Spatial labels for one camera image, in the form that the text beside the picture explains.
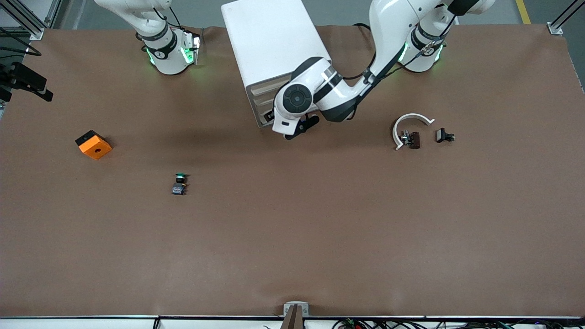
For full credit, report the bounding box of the white drawer cabinet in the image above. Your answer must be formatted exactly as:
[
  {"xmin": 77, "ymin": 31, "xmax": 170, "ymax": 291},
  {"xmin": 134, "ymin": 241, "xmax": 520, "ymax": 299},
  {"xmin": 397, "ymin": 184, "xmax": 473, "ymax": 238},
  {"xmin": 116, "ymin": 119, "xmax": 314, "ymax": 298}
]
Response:
[{"xmin": 221, "ymin": 0, "xmax": 332, "ymax": 128}]

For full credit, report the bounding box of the orange and black button box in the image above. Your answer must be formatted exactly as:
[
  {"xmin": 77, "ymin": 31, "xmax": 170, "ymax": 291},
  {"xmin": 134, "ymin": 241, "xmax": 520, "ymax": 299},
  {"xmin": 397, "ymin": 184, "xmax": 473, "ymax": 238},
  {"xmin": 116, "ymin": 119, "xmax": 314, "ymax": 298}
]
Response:
[{"xmin": 75, "ymin": 130, "xmax": 112, "ymax": 160}]

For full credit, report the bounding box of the white plastic arc piece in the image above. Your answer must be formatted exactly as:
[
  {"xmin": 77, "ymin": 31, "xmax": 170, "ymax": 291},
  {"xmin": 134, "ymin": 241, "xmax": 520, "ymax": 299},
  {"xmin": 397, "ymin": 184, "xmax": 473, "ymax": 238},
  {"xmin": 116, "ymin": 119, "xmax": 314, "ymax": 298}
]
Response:
[{"xmin": 393, "ymin": 113, "xmax": 436, "ymax": 150}]

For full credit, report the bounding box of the brown metal terminal component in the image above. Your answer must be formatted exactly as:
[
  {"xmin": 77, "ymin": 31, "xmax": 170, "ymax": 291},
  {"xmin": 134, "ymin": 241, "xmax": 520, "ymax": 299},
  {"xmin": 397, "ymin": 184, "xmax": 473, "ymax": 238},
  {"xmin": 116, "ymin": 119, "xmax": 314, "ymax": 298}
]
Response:
[{"xmin": 400, "ymin": 130, "xmax": 421, "ymax": 149}]

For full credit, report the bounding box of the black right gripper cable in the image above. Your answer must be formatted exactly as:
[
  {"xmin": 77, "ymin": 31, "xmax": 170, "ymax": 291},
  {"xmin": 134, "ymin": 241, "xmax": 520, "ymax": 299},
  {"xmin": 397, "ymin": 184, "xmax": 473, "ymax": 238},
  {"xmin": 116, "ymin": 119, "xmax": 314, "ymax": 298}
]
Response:
[{"xmin": 0, "ymin": 27, "xmax": 43, "ymax": 57}]

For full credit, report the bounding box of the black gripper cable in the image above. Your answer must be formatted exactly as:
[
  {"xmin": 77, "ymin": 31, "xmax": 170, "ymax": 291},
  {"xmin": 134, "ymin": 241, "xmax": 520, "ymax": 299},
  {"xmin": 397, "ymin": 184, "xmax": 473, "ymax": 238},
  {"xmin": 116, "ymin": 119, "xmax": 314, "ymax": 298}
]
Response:
[
  {"xmin": 340, "ymin": 16, "xmax": 457, "ymax": 87},
  {"xmin": 0, "ymin": 27, "xmax": 43, "ymax": 57}
]

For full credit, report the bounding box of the aluminium frame post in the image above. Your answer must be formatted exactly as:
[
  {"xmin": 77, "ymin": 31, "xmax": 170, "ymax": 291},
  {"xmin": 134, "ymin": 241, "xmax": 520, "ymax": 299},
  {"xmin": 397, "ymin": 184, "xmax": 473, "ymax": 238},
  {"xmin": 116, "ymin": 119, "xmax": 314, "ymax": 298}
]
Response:
[
  {"xmin": 548, "ymin": 0, "xmax": 585, "ymax": 36},
  {"xmin": 0, "ymin": 0, "xmax": 69, "ymax": 41}
]

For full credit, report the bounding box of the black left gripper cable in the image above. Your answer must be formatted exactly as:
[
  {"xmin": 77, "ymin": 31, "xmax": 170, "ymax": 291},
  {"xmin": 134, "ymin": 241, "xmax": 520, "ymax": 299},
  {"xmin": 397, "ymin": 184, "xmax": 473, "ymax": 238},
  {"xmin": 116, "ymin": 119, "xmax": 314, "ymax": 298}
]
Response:
[{"xmin": 340, "ymin": 16, "xmax": 457, "ymax": 87}]

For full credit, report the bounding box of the green push button switch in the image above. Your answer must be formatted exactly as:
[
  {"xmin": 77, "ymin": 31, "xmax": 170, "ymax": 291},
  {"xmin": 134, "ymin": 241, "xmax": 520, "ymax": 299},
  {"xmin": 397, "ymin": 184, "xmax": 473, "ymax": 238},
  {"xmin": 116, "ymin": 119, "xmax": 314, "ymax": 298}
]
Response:
[{"xmin": 172, "ymin": 172, "xmax": 190, "ymax": 196}]

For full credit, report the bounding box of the metal bracket with brown strip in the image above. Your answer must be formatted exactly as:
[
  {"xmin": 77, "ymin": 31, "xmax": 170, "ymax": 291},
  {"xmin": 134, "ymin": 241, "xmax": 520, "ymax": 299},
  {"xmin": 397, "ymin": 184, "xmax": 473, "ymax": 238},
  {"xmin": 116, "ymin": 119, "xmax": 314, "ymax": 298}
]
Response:
[{"xmin": 283, "ymin": 302, "xmax": 309, "ymax": 329}]

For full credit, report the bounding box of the tangled cable bundle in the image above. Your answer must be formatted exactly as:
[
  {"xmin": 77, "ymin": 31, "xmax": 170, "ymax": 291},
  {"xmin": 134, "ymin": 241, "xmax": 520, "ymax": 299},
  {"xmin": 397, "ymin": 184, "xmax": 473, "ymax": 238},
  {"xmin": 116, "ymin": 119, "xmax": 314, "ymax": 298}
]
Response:
[{"xmin": 331, "ymin": 318, "xmax": 585, "ymax": 329}]

